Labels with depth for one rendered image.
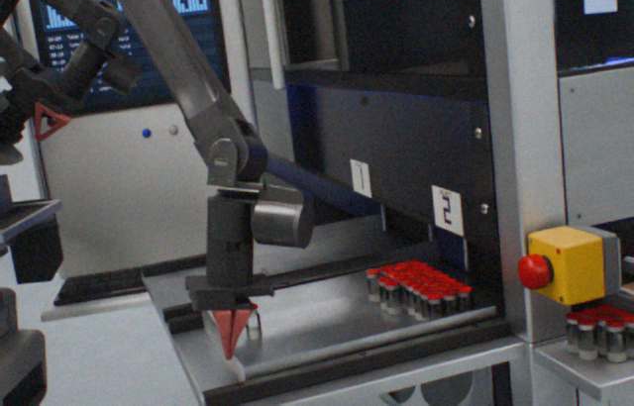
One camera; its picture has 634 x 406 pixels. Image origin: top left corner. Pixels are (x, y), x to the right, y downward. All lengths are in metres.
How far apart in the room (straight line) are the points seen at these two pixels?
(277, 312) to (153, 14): 0.48
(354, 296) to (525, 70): 0.48
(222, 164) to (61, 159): 0.97
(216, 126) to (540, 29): 0.40
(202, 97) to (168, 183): 0.90
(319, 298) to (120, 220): 0.75
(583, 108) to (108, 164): 1.15
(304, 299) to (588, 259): 0.48
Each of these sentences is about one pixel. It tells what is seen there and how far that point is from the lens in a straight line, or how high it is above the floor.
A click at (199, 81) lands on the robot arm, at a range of 1.01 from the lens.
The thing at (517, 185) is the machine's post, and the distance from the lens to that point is 1.01.
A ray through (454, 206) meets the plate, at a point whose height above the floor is 1.03.
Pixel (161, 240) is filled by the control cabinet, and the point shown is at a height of 0.86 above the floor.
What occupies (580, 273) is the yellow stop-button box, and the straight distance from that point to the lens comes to 0.97.
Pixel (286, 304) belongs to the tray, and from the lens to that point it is 1.27.
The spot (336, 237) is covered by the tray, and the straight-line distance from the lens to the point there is 1.64.
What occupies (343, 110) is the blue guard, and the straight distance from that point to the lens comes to 1.53.
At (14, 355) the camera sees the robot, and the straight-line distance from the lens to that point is 1.57.
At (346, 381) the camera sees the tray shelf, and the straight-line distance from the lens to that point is 1.01.
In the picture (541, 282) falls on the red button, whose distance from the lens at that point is 0.96.
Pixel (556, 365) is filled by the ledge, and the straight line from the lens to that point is 1.03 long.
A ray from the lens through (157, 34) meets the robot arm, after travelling 1.05.
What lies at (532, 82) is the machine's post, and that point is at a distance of 1.01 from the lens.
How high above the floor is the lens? 1.30
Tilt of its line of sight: 12 degrees down
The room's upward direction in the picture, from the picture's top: 7 degrees counter-clockwise
